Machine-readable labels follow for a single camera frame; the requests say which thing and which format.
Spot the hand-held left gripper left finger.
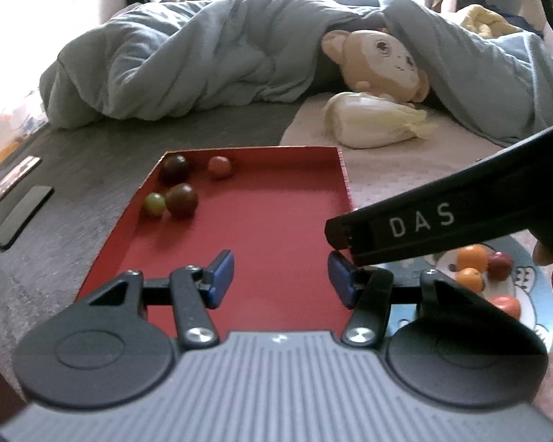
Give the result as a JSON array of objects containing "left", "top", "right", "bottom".
[{"left": 76, "top": 249, "right": 235, "bottom": 351}]

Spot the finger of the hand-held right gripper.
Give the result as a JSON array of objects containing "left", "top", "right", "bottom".
[{"left": 326, "top": 205, "right": 376, "bottom": 268}]

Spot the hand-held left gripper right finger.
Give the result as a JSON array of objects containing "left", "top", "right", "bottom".
[{"left": 328, "top": 251, "right": 484, "bottom": 347}]

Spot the orange cherry tomato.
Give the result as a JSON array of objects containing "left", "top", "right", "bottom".
[
  {"left": 456, "top": 245, "right": 489, "bottom": 270},
  {"left": 455, "top": 267, "right": 484, "bottom": 293}
]

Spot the dark red cherry tomato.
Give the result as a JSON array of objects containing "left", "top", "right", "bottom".
[{"left": 487, "top": 251, "right": 514, "bottom": 283}]

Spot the red cardboard tray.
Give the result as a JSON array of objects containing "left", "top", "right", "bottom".
[{"left": 74, "top": 146, "right": 353, "bottom": 337}]

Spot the blue cartoon print plate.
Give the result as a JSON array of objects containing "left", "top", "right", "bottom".
[{"left": 378, "top": 232, "right": 553, "bottom": 360}]

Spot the half-ripe green-red cherry tomato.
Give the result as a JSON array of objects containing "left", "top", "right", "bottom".
[{"left": 488, "top": 295, "right": 522, "bottom": 320}]

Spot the white textured blanket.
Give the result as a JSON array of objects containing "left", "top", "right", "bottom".
[{"left": 279, "top": 97, "right": 553, "bottom": 424}]

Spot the dark brown cherry tomato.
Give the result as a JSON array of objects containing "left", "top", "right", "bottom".
[
  {"left": 159, "top": 154, "right": 189, "bottom": 184},
  {"left": 165, "top": 183, "right": 199, "bottom": 217}
]

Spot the small green cherry tomato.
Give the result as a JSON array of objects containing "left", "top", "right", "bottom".
[{"left": 143, "top": 192, "right": 167, "bottom": 218}]

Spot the reddish cherry tomato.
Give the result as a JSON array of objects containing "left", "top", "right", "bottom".
[{"left": 207, "top": 155, "right": 233, "bottom": 180}]

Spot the napa cabbage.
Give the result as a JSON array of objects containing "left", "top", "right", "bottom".
[{"left": 323, "top": 92, "right": 438, "bottom": 150}]

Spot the monkey plush toy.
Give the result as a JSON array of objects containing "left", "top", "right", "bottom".
[{"left": 320, "top": 29, "right": 431, "bottom": 106}]

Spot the yellow plush toy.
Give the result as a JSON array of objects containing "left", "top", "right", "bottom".
[{"left": 456, "top": 4, "right": 524, "bottom": 40}]

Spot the black flat bar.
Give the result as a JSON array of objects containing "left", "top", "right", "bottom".
[{"left": 0, "top": 185, "right": 56, "bottom": 252}]

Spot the blue-grey duvet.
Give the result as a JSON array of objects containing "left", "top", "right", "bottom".
[{"left": 39, "top": 0, "right": 553, "bottom": 148}]

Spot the silver flat bar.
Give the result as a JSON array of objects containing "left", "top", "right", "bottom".
[{"left": 0, "top": 155, "right": 43, "bottom": 207}]

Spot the orange and white bag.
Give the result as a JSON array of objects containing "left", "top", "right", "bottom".
[{"left": 0, "top": 97, "right": 51, "bottom": 171}]

